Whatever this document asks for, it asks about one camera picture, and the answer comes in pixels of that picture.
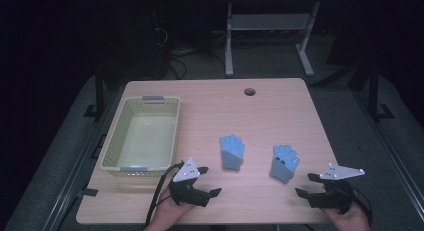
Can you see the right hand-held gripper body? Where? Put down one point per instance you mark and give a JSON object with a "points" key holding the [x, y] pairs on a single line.
{"points": [[333, 191]]}

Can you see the grey metal table frame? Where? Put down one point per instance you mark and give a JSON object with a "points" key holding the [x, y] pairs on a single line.
{"points": [[268, 22]]}

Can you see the black metal stand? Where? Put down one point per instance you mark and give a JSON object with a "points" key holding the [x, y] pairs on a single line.
{"points": [[374, 91], [99, 91]]}

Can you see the person's right hand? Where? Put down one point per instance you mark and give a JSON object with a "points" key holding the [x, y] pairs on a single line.
{"points": [[346, 221]]}

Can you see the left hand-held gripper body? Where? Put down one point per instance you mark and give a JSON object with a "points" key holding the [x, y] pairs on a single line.
{"points": [[187, 187]]}

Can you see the cream plastic basket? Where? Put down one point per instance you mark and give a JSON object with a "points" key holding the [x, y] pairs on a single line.
{"points": [[146, 137]]}

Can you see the grey metal floor rail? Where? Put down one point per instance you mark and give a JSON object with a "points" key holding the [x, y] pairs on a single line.
{"points": [[390, 141], [76, 164]]}

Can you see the blue knit glove with label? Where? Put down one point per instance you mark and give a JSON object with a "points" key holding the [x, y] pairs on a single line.
{"points": [[283, 164]]}

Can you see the person's left hand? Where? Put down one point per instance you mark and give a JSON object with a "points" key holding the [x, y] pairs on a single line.
{"points": [[168, 214]]}

